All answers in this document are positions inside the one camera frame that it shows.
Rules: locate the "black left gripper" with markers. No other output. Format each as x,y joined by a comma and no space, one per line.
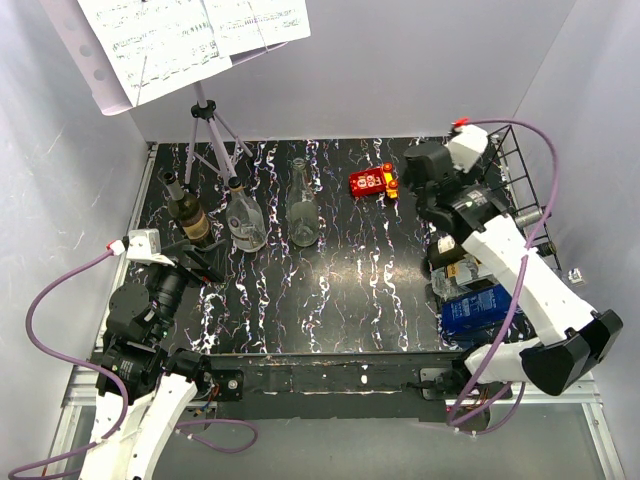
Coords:
210,258

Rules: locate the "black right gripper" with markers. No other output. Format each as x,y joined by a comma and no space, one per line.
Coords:
407,176

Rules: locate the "dark green wine bottle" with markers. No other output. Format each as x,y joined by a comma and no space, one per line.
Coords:
186,210

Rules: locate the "clear corked glass bottle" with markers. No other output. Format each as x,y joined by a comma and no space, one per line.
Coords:
245,219

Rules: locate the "clear tall glass bottle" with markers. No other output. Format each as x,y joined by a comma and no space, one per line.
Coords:
302,212

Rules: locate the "clear square liquor bottle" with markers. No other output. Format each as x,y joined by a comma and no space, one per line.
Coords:
465,276

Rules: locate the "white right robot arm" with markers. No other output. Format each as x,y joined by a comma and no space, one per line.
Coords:
572,337

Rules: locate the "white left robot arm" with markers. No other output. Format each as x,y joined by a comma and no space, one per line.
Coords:
143,388

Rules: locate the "blue rectangular bottle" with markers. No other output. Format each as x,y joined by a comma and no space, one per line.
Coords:
473,317

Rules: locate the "red yellow toy block car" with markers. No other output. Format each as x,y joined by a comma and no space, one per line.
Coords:
376,180

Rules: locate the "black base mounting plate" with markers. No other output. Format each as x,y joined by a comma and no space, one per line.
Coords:
333,386

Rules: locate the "white sheet music left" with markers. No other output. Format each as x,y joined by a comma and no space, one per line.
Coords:
155,47

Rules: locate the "white sheet music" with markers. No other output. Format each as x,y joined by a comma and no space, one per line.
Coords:
242,26
155,47

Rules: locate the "white sheet music right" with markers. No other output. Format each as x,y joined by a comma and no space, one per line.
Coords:
242,26

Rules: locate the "lilac music stand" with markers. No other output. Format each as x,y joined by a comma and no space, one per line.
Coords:
88,54

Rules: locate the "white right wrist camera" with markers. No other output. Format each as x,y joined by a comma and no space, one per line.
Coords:
466,144

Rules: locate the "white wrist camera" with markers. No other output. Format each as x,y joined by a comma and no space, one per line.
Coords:
466,144
141,246

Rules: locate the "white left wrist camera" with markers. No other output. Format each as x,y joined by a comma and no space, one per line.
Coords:
141,246

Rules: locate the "black wire wine rack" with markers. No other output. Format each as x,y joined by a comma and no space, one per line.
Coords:
503,170

